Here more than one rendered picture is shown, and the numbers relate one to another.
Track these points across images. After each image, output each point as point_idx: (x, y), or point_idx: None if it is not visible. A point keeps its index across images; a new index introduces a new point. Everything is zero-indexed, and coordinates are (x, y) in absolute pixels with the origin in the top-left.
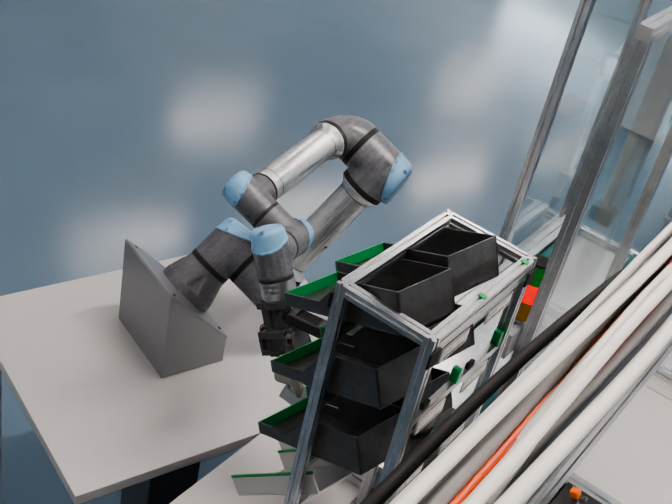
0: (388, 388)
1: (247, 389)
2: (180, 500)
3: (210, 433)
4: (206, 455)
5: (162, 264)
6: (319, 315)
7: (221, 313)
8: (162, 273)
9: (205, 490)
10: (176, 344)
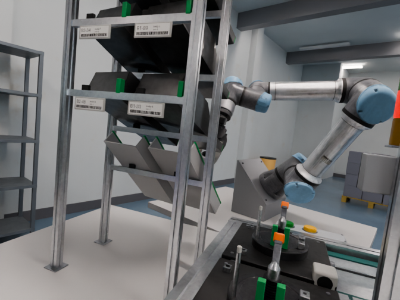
0: None
1: None
2: (158, 218)
3: (209, 221)
4: (196, 225)
5: (301, 208)
6: None
7: (296, 220)
8: (261, 171)
9: (169, 222)
10: (238, 191)
